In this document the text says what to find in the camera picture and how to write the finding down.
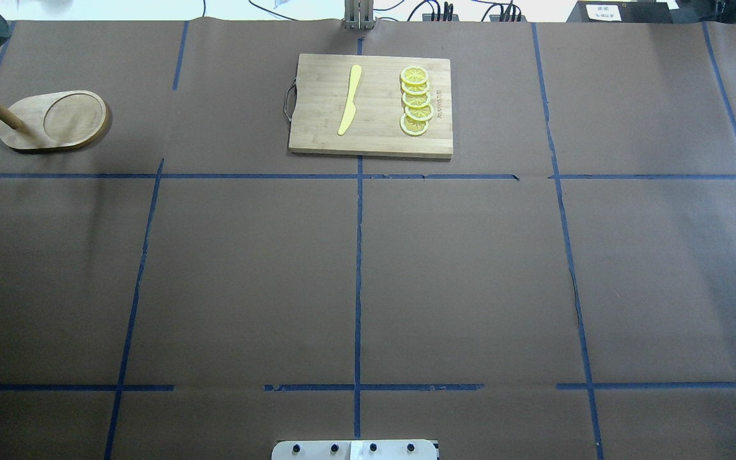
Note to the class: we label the yellow plastic knife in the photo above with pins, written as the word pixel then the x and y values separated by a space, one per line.
pixel 350 109

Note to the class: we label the grey metal camera post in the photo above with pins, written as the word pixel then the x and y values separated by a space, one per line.
pixel 359 15

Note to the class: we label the metal base plate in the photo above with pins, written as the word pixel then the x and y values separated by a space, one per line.
pixel 356 449

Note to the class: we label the black power strip left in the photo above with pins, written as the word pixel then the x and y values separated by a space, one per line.
pixel 442 11

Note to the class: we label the bamboo cutting board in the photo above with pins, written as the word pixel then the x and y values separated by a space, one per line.
pixel 321 87

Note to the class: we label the black box with label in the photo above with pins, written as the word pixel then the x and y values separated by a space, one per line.
pixel 631 12

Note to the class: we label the black power strip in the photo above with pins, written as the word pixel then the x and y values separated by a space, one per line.
pixel 442 11
pixel 504 12

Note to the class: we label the black power strip right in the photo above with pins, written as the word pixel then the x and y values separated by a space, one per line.
pixel 504 12

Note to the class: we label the lemon slice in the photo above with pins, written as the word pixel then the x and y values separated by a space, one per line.
pixel 415 89
pixel 423 114
pixel 413 127
pixel 414 75
pixel 416 101

